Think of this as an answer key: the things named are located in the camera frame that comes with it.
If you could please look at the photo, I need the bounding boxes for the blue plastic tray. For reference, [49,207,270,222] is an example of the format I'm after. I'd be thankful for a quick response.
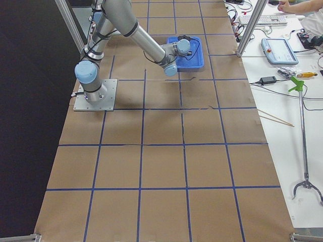
[167,35,204,72]

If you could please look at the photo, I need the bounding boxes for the white keyboard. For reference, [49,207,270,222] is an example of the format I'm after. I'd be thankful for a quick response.
[239,15,288,26]

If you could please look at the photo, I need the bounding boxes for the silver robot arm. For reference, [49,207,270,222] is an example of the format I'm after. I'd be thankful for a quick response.
[75,1,191,103]

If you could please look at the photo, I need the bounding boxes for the black power adapter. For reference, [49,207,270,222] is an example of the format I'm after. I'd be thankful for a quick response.
[259,76,277,85]

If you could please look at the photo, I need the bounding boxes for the person hand on keyboard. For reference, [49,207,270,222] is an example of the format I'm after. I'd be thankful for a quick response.
[277,0,290,13]

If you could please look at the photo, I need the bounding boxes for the green handled reach grabber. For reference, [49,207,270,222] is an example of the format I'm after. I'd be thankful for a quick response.
[288,76,322,206]

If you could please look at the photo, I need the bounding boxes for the teach pendant tablet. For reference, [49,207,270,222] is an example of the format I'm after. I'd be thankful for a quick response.
[261,38,299,65]

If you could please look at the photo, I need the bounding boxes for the wooden chopsticks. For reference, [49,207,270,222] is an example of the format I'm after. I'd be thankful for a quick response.
[257,109,295,127]

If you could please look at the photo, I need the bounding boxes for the yellow tool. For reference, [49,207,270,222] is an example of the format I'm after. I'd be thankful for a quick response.
[297,72,318,78]

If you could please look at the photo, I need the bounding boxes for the aluminium frame post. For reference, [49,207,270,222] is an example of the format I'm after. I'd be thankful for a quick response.
[236,0,267,57]

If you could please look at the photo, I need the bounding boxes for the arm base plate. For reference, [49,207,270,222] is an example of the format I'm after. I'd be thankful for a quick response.
[73,79,118,111]

